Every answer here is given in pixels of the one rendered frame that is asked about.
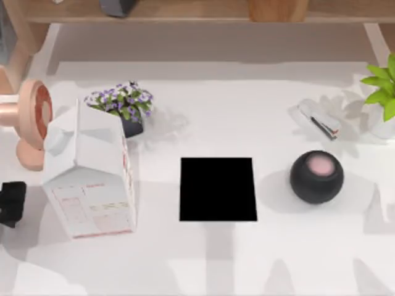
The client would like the purple flower plant pot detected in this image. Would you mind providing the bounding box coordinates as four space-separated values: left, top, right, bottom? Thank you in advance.
83 80 154 139

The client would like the black round speaker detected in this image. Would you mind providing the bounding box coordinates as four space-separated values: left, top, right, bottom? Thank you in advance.
289 150 344 205

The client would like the flat black square mat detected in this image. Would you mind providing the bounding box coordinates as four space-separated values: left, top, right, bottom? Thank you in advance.
179 157 258 222

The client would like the pink desk fan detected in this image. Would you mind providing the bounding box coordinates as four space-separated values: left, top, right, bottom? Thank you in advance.
0 78 54 172

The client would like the white stapler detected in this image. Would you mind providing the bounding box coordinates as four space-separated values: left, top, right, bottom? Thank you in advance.
296 104 341 141

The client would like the white milk carton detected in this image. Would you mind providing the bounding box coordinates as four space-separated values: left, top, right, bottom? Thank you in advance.
42 99 138 240

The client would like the dark grey object on shelf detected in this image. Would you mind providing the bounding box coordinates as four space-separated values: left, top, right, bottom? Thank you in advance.
99 0 138 18

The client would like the green leafy plant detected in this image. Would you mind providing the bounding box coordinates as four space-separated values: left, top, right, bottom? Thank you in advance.
359 53 395 123

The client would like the wooden shelf unit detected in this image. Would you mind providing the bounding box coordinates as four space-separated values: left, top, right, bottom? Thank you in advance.
0 0 395 95

